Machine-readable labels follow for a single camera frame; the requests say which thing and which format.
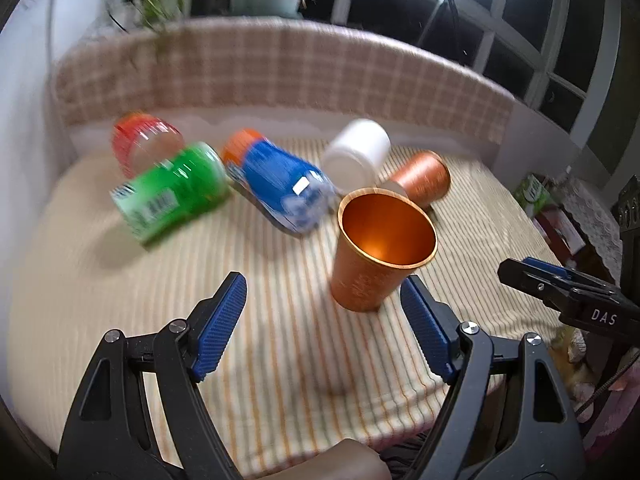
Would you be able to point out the green drink can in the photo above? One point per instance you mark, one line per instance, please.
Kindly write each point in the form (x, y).
(170, 192)

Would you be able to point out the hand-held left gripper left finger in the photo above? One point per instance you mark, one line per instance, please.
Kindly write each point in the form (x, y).
(222, 320)

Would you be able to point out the brown rounded object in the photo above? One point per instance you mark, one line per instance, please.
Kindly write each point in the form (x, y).
(355, 460)

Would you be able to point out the blue bottle with orange cap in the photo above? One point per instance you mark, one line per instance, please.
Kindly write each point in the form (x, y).
(282, 182)

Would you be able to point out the striped tablecloth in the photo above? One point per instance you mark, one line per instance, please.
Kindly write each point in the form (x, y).
(280, 360)

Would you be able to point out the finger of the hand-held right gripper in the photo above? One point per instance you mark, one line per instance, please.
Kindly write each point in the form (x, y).
(535, 284)
(552, 267)

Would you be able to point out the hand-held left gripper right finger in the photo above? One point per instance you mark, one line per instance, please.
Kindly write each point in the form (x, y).
(425, 322)

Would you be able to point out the pink floral cloth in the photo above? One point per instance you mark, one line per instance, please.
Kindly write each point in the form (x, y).
(612, 425)

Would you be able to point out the orange metal cup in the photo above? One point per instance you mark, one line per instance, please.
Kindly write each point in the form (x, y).
(422, 175)
(365, 272)

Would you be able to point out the black tripod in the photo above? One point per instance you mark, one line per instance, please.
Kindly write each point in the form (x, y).
(446, 15)

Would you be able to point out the white plastic cup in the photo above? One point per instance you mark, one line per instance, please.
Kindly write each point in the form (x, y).
(357, 152)

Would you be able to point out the red box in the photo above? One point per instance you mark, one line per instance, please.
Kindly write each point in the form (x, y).
(562, 232)

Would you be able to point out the green box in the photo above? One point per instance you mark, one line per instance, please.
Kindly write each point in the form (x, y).
(532, 194)

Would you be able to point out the white window frame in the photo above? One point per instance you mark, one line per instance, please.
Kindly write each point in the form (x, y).
(547, 25)

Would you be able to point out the lace cloth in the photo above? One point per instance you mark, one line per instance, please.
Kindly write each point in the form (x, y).
(595, 220)

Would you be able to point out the plaid cloth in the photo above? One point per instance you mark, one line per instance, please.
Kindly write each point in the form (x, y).
(280, 75)

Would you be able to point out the clear bottle with red cap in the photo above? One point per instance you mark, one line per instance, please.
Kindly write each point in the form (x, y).
(145, 142)

